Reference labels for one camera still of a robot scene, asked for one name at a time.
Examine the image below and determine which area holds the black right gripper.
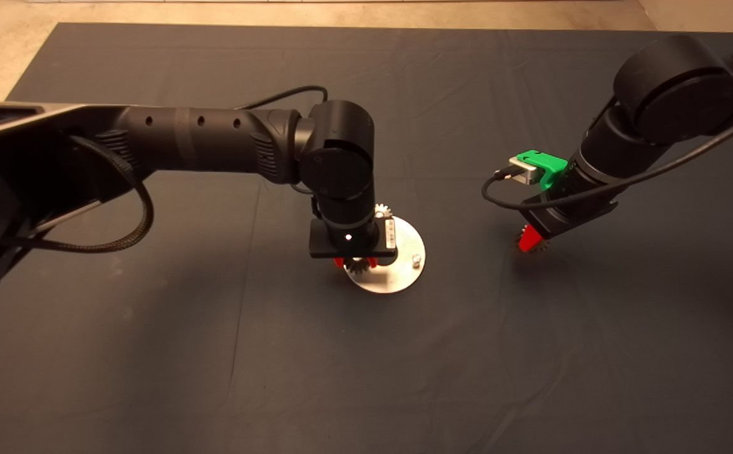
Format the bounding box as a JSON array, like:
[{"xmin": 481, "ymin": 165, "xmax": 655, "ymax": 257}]
[{"xmin": 517, "ymin": 185, "xmax": 620, "ymax": 253}]

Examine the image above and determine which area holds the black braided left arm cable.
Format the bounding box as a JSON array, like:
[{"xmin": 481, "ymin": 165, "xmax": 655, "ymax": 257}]
[{"xmin": 0, "ymin": 134, "xmax": 155, "ymax": 254}]

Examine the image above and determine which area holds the dark grey table cloth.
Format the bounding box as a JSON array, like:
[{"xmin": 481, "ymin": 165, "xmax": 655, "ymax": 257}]
[{"xmin": 0, "ymin": 23, "xmax": 733, "ymax": 454}]

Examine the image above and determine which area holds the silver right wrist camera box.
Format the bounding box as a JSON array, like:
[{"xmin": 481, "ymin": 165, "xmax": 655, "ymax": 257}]
[{"xmin": 508, "ymin": 156, "xmax": 541, "ymax": 186}]

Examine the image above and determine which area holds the round metal carrier plate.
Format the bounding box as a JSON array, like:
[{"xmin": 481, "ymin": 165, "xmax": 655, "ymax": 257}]
[{"xmin": 344, "ymin": 216, "xmax": 427, "ymax": 295}]

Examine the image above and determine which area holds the green right camera mount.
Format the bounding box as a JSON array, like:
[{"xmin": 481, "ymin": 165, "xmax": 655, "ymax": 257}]
[{"xmin": 516, "ymin": 149, "xmax": 569, "ymax": 191}]

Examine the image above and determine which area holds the thin black left camera cable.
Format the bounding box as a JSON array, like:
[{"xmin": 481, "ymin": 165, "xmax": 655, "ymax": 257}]
[{"xmin": 236, "ymin": 85, "xmax": 330, "ymax": 112}]

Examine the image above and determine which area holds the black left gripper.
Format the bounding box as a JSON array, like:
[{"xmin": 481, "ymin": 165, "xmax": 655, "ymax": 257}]
[{"xmin": 308, "ymin": 216, "xmax": 399, "ymax": 269}]

